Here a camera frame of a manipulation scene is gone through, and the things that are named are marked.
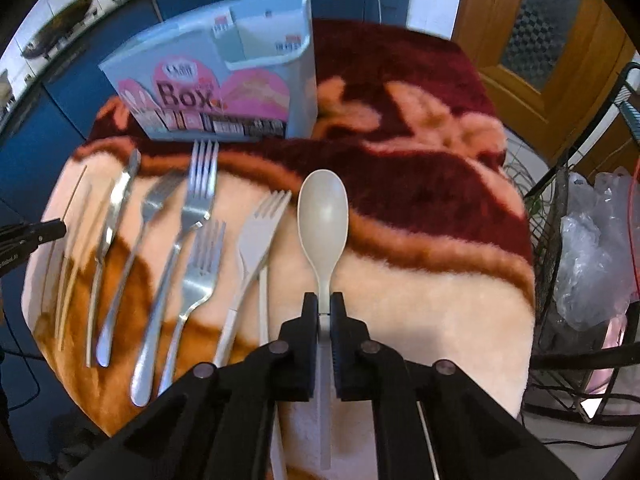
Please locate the clear plastic bag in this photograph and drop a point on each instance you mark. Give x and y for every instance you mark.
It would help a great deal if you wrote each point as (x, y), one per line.
(595, 280)

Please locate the black wire rack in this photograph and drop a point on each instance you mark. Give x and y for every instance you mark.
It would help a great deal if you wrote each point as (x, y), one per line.
(587, 376)

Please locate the beige plastic spoon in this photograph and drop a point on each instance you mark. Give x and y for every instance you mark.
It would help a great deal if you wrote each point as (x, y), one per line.
(322, 217)

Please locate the beige plastic fork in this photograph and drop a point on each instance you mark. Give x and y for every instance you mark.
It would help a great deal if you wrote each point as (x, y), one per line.
(252, 246)

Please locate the long steel fork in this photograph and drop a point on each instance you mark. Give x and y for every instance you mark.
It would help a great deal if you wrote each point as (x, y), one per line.
(195, 213)

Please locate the blue kitchen cabinet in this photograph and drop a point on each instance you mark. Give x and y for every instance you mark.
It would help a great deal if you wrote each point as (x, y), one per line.
(56, 112)

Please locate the wooden door with glass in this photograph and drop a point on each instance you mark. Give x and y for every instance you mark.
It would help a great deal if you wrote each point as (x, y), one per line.
(547, 65)

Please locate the short steel fork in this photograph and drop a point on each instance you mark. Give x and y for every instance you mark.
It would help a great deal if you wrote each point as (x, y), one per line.
(198, 285)

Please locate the light blue utensil box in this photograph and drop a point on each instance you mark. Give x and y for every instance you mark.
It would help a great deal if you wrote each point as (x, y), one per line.
(233, 71)

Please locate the black wok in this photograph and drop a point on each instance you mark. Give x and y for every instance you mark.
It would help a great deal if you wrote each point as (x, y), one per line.
(59, 27)

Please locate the red and peach blanket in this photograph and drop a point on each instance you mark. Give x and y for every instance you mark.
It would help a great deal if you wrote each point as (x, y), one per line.
(438, 262)

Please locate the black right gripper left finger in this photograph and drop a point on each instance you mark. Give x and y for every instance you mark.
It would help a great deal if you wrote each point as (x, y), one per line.
(297, 367)

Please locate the steel table knife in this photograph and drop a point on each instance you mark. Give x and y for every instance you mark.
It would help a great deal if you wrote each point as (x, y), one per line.
(120, 191)

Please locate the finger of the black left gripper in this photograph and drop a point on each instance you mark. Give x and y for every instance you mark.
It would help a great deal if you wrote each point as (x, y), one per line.
(18, 241)

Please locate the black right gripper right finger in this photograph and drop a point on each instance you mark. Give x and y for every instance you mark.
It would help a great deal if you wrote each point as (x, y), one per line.
(350, 372)

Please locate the small steel fork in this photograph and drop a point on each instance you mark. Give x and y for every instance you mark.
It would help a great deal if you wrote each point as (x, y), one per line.
(152, 205)

